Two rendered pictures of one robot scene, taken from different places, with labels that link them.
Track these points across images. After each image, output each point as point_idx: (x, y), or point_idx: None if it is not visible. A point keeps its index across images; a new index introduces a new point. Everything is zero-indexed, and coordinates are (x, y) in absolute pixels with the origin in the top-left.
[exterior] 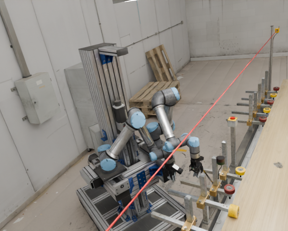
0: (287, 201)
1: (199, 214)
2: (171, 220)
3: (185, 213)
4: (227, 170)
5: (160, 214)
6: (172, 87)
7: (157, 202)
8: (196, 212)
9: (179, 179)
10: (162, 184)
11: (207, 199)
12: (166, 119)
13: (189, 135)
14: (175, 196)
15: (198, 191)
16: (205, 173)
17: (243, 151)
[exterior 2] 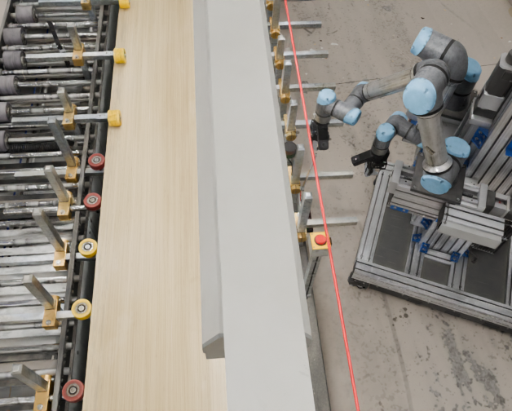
0: (188, 178)
1: (350, 317)
2: (306, 85)
3: (358, 262)
4: (297, 227)
5: (324, 86)
6: (425, 83)
7: (417, 261)
8: (359, 318)
9: (452, 393)
10: (473, 360)
11: (284, 133)
12: (390, 78)
13: (345, 110)
14: (421, 338)
15: (388, 376)
16: (311, 163)
17: (307, 353)
